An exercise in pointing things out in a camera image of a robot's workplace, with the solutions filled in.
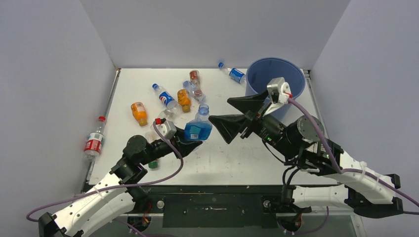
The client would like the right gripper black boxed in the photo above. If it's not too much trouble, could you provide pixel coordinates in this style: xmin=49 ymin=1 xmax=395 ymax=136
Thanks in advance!
xmin=206 ymin=89 xmax=296 ymax=159

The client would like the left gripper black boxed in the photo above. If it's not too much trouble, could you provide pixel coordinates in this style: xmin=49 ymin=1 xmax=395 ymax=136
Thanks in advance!
xmin=139 ymin=126 xmax=202 ymax=165

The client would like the crushed blue label bottle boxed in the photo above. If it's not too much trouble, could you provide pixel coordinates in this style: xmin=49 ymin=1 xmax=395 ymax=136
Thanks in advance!
xmin=184 ymin=104 xmax=212 ymax=141

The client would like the blue plastic bin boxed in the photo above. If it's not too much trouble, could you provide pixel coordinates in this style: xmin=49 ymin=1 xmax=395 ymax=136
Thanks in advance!
xmin=245 ymin=57 xmax=306 ymax=120

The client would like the red cap red label bottle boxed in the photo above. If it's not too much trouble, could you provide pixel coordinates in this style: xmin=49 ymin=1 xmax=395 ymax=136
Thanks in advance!
xmin=84 ymin=116 xmax=106 ymax=161

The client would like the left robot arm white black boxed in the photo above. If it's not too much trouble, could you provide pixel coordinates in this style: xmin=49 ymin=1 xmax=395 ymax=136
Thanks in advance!
xmin=38 ymin=128 xmax=202 ymax=237

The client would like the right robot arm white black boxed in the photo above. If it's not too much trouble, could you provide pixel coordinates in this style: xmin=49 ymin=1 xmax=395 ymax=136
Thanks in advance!
xmin=209 ymin=92 xmax=404 ymax=219

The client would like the clear bottle silver cap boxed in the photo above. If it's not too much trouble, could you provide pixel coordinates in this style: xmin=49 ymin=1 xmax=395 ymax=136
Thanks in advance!
xmin=145 ymin=109 xmax=176 ymax=143

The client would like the green cap tea bottle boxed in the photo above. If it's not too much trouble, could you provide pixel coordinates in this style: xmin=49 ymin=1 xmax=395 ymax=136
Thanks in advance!
xmin=148 ymin=159 xmax=159 ymax=169

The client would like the far blue label bottle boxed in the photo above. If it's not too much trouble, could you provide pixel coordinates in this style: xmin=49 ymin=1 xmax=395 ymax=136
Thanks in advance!
xmin=218 ymin=62 xmax=246 ymax=83

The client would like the orange juice bottle gold cap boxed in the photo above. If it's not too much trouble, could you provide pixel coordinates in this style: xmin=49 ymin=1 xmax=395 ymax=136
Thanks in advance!
xmin=177 ymin=89 xmax=191 ymax=113

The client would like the crushed clear bottle blue cap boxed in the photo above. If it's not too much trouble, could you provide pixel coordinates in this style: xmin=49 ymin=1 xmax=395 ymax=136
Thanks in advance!
xmin=182 ymin=80 xmax=206 ymax=104

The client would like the pepsi bottle blue label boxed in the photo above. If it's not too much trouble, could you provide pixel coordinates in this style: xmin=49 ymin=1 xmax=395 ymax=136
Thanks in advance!
xmin=152 ymin=83 xmax=182 ymax=115

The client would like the red label small bottle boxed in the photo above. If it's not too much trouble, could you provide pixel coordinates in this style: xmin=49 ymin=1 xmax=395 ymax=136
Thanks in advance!
xmin=189 ymin=70 xmax=200 ymax=88

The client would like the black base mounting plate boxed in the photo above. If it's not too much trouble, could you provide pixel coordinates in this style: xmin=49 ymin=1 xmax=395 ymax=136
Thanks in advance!
xmin=111 ymin=185 xmax=344 ymax=230

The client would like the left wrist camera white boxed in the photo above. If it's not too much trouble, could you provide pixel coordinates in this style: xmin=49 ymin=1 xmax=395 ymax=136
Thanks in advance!
xmin=153 ymin=118 xmax=176 ymax=140

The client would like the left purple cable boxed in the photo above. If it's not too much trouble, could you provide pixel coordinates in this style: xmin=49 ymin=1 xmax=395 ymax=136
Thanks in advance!
xmin=26 ymin=121 xmax=185 ymax=237

